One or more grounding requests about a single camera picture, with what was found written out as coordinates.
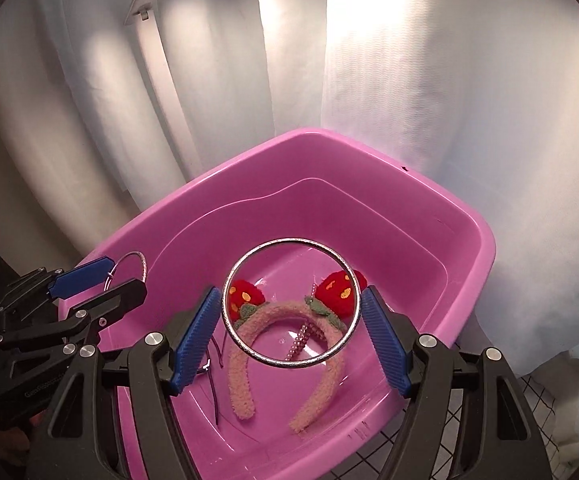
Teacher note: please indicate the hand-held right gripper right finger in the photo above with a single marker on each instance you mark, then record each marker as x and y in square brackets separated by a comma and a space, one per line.
[387, 345]

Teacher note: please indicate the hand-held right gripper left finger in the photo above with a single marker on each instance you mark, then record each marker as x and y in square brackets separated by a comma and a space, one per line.
[194, 340]

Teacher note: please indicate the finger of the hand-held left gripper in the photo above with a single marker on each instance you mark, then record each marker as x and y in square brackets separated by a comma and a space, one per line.
[119, 295]
[79, 277]

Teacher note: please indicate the thin metal hairpin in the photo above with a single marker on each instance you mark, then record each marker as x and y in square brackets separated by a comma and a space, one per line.
[209, 363]

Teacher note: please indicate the small silver bangle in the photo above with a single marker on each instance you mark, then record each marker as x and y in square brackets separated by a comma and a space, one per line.
[145, 269]

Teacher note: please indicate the pink strawberry headband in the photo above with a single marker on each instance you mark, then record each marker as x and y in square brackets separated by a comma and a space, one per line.
[243, 390]

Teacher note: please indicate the pearl hair clip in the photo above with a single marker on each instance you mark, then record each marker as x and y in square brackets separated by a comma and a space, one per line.
[302, 335]

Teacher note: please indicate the large silver bangle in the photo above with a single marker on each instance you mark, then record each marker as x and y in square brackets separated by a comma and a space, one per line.
[292, 241]

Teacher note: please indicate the pink plastic basin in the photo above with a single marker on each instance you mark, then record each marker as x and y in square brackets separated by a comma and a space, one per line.
[319, 200]

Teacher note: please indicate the person's left hand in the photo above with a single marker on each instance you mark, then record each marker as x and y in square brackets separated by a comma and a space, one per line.
[4, 442]

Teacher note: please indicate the white checkered cloth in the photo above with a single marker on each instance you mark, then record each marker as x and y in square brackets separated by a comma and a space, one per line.
[469, 440]

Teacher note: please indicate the white smooth curtain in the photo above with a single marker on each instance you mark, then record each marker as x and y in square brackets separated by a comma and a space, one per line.
[219, 85]

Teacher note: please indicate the white sheer curtain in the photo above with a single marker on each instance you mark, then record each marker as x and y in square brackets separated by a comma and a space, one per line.
[444, 110]

